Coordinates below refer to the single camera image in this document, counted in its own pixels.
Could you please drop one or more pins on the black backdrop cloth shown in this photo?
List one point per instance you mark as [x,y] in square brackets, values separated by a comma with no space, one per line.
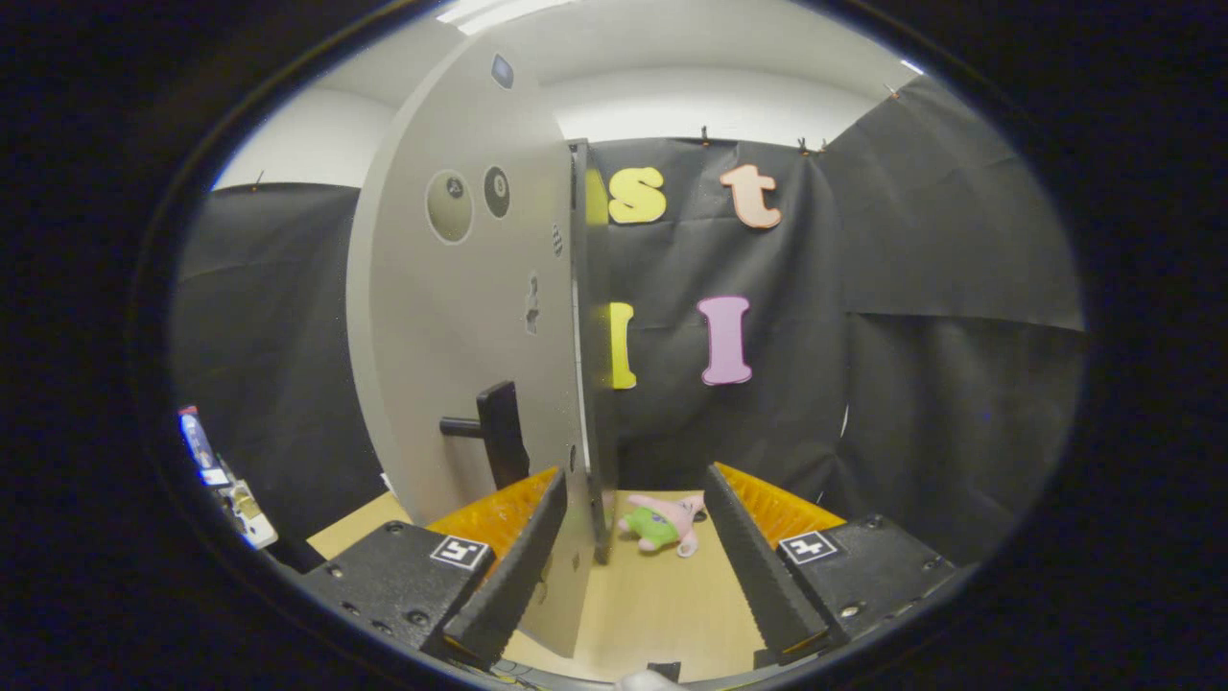
[911,288]

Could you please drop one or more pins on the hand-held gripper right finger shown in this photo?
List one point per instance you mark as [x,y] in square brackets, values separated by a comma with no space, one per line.
[758,566]

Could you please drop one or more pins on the blue and white object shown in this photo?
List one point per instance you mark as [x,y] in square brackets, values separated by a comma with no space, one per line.
[206,456]

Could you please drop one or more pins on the long ceiling light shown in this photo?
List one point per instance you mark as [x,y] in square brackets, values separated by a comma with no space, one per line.
[489,11]

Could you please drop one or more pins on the pink green plush toy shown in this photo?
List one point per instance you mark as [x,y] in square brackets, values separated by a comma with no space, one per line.
[667,523]

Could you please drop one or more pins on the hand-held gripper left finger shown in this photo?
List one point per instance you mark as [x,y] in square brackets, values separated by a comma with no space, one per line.
[508,566]

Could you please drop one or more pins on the small ceiling light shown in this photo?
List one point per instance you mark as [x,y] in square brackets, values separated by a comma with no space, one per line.
[911,67]

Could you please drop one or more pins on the grey shoe cabinet door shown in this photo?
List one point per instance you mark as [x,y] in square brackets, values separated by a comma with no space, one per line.
[451,317]

